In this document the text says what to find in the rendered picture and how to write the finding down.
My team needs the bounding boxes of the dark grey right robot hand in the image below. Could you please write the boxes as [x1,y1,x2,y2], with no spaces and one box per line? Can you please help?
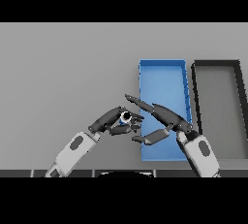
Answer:
[124,93,202,146]

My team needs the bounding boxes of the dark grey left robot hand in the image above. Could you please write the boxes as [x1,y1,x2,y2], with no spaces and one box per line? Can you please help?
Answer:
[88,106,145,137]

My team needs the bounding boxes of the blue pipe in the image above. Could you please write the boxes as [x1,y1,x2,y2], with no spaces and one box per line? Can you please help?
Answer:
[118,111,133,127]

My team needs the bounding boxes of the blue bin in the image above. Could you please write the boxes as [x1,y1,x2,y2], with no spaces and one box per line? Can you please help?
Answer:
[139,59,194,162]

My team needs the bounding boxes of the dark grey bin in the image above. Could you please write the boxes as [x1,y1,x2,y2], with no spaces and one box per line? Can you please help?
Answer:
[191,59,248,161]

